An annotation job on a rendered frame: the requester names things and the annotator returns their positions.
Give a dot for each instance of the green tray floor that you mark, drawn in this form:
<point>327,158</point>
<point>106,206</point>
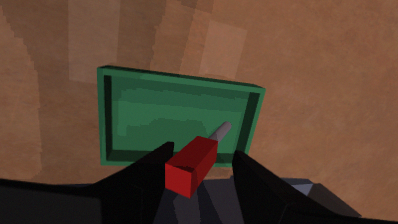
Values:
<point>146,114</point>

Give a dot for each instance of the red-headed pin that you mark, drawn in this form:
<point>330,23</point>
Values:
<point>185,171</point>

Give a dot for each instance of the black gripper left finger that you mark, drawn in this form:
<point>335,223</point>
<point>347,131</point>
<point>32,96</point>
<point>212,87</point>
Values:
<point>130,196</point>

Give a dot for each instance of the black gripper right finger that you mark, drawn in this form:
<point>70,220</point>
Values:
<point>265,198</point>

